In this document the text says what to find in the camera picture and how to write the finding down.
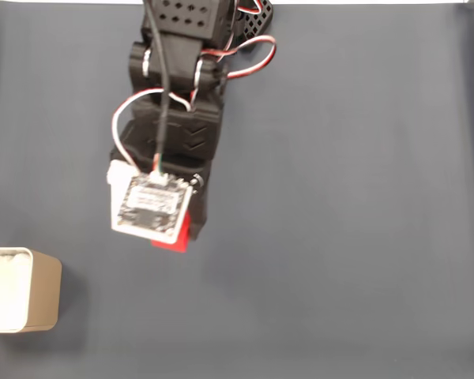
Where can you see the white padding material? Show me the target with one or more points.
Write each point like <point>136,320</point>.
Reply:
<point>4,292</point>

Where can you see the red cube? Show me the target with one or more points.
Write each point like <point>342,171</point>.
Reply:
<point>177,241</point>

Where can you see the white mounted camera circuit board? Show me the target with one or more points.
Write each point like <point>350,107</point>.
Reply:
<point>150,201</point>

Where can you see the dark blue-grey table mat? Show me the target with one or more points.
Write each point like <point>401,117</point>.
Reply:
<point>339,197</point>

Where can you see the beige box white inside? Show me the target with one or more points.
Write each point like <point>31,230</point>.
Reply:
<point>43,292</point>

